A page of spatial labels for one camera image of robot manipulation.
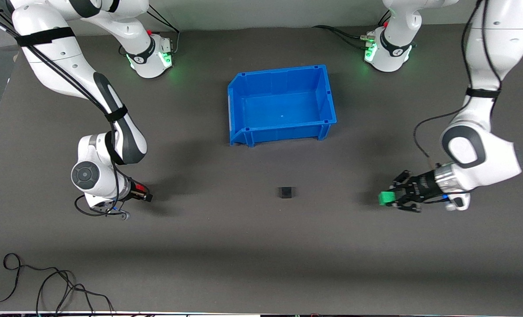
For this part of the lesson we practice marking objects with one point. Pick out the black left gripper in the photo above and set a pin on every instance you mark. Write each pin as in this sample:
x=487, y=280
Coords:
x=421, y=187

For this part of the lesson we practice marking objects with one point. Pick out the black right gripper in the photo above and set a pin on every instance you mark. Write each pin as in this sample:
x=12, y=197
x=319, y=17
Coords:
x=134, y=191

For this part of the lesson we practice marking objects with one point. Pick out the small red cube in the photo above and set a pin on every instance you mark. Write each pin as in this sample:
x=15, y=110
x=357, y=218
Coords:
x=141, y=189

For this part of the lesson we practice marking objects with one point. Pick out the small green cube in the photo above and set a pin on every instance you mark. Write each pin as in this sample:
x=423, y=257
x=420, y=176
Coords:
x=386, y=198

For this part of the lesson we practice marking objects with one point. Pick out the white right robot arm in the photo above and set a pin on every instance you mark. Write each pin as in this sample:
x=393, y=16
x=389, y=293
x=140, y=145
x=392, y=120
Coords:
x=54, y=61

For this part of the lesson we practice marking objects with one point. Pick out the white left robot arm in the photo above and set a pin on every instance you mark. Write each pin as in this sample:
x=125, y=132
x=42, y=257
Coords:
x=490, y=44

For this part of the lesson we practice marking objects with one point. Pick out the small black cube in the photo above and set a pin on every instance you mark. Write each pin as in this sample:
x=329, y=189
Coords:
x=285, y=192

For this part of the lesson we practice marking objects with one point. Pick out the dark grey table mat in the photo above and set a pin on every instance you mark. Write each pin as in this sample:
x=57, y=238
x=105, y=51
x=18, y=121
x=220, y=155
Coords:
x=261, y=246

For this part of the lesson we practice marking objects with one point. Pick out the blue plastic storage bin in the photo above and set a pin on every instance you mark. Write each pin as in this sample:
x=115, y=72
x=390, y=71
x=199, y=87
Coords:
x=281, y=105

